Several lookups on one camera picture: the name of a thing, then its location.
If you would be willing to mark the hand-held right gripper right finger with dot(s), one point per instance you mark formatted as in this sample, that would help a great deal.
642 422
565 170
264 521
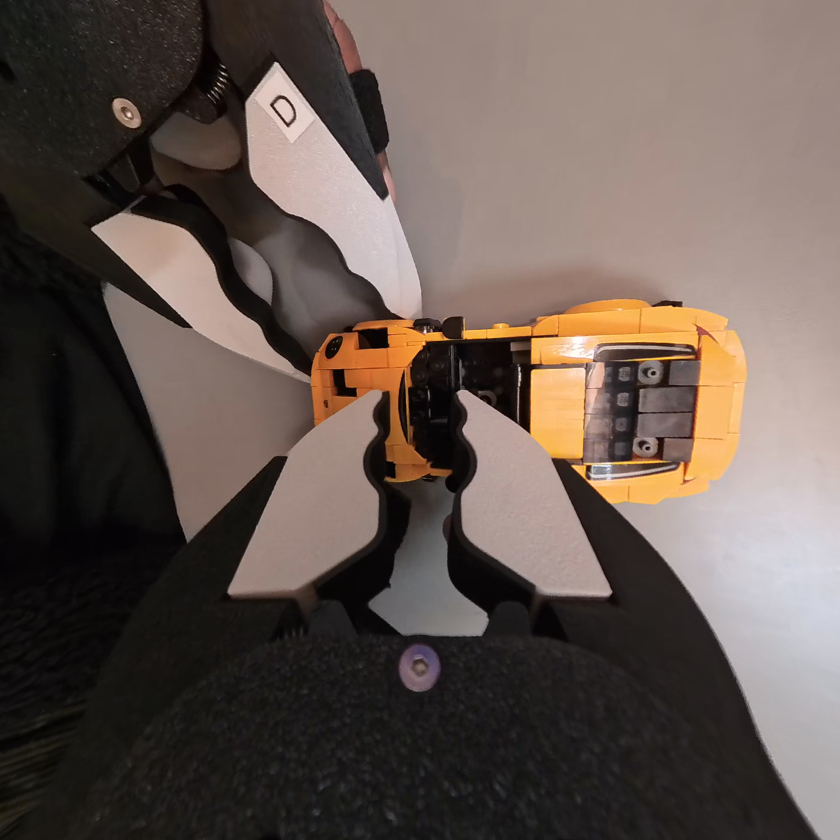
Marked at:
525 518

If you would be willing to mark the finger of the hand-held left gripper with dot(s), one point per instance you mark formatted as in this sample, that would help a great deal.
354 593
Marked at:
328 170
170 269

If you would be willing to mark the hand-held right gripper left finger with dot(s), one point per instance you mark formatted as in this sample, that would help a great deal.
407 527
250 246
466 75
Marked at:
308 512

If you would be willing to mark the yellow lego car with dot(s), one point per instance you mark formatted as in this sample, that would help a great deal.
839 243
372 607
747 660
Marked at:
558 394

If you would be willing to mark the person's left hand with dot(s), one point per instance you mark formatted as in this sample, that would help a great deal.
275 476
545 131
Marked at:
348 46

